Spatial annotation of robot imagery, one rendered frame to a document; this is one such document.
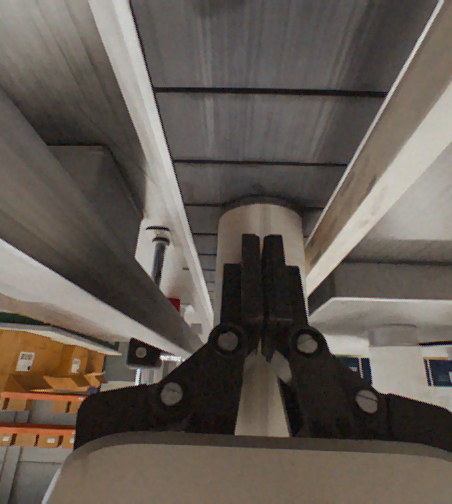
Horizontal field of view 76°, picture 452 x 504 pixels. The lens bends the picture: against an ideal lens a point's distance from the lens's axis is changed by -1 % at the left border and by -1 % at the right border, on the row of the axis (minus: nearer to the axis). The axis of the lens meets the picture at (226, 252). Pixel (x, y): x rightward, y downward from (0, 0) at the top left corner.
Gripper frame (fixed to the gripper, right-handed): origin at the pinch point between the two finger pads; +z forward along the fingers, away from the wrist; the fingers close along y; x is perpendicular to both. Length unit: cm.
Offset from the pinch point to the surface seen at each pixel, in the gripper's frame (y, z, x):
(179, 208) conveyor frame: -4.6, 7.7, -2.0
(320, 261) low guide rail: 3.5, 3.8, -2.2
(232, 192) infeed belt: -1.3, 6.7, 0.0
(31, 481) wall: -426, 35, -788
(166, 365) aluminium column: -15, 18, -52
